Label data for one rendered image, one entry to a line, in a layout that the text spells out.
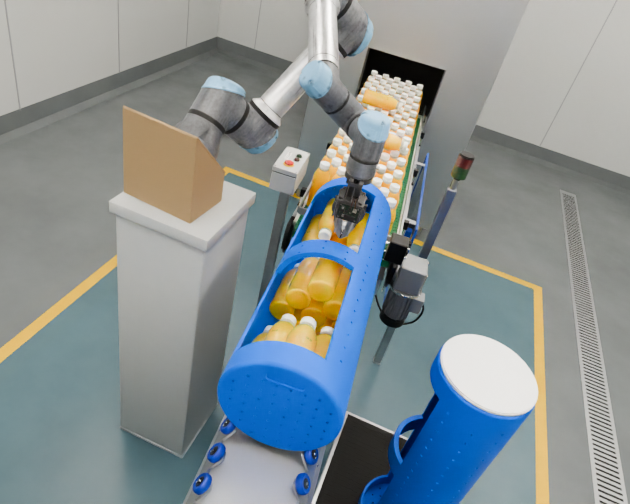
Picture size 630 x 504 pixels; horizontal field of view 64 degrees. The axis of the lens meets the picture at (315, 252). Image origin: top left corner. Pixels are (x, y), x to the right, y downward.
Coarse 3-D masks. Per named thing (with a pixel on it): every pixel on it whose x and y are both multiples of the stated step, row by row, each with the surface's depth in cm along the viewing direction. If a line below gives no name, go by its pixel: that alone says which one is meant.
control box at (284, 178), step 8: (288, 152) 204; (296, 152) 206; (304, 152) 207; (280, 160) 197; (304, 160) 202; (272, 168) 193; (280, 168) 193; (288, 168) 194; (296, 168) 195; (304, 168) 205; (272, 176) 195; (280, 176) 194; (288, 176) 194; (296, 176) 193; (272, 184) 197; (280, 184) 196; (288, 184) 196; (296, 184) 198; (288, 192) 198
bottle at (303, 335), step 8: (296, 328) 117; (304, 328) 117; (312, 328) 119; (288, 336) 116; (296, 336) 114; (304, 336) 114; (312, 336) 116; (296, 344) 112; (304, 344) 113; (312, 344) 115
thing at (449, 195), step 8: (448, 192) 210; (456, 192) 209; (448, 200) 212; (440, 208) 214; (448, 208) 214; (440, 216) 216; (432, 224) 220; (440, 224) 219; (432, 232) 222; (432, 240) 224; (424, 248) 227; (424, 256) 229; (392, 328) 257; (384, 336) 262; (384, 344) 265; (376, 352) 273; (384, 352) 268; (376, 360) 273
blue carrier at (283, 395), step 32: (320, 192) 171; (384, 224) 163; (288, 256) 139; (320, 256) 135; (352, 256) 137; (352, 288) 128; (256, 320) 131; (352, 320) 122; (256, 352) 106; (288, 352) 104; (352, 352) 117; (224, 384) 109; (256, 384) 106; (288, 384) 105; (320, 384) 102; (256, 416) 113; (288, 416) 110; (320, 416) 107; (288, 448) 116
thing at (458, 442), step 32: (448, 384) 136; (416, 416) 175; (448, 416) 137; (480, 416) 131; (416, 448) 151; (448, 448) 142; (480, 448) 139; (384, 480) 201; (416, 480) 155; (448, 480) 149
